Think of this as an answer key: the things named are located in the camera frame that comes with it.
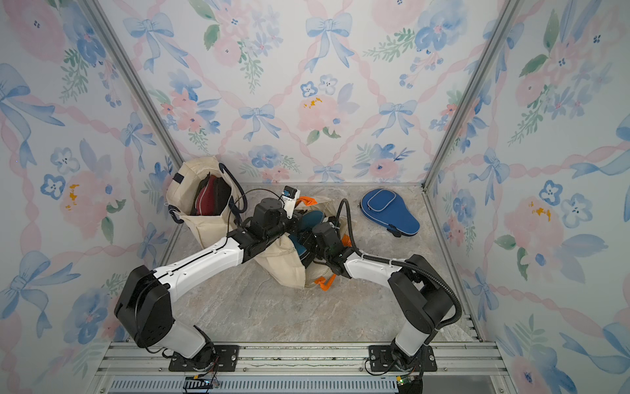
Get teal paddle case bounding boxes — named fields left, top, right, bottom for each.
left=289, top=210, right=325, bottom=264

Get canvas bag orange handles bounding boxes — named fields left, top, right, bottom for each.
left=254, top=196, right=337, bottom=292

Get blue paddle case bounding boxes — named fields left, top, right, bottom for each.
left=359, top=189, right=420, bottom=237

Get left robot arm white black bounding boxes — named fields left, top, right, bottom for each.
left=114, top=195, right=297, bottom=371

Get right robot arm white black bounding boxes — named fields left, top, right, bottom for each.
left=297, top=223, right=463, bottom=370

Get red pouch in bag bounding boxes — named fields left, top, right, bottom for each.
left=190, top=174, right=231, bottom=216

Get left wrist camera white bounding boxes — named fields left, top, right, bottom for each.
left=281, top=186, right=300, bottom=219

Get canvas bag navy handles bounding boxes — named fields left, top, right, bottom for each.
left=166, top=156, right=248, bottom=248

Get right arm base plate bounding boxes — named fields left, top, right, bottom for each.
left=366, top=343, right=437, bottom=375

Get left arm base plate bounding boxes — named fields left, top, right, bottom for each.
left=168, top=344, right=241, bottom=373

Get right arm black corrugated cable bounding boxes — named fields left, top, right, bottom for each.
left=334, top=198, right=464, bottom=331

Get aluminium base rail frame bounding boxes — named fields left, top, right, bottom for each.
left=87, top=342, right=516, bottom=393

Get aluminium corner post left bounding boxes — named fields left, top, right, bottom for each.
left=78, top=1, right=184, bottom=168

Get aluminium corner post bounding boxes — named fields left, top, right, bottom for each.
left=422, top=0, right=523, bottom=190
left=78, top=1, right=184, bottom=168

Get aluminium corner post right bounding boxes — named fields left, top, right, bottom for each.
left=422, top=0, right=523, bottom=190

